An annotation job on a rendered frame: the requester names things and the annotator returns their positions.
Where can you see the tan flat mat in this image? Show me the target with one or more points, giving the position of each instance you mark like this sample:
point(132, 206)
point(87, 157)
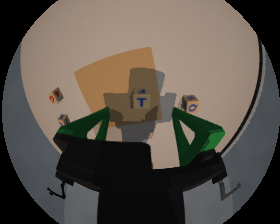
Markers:
point(110, 82)

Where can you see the tan letter block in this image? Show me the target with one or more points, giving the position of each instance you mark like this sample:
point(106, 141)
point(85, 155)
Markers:
point(55, 95)
point(141, 98)
point(190, 104)
point(63, 120)

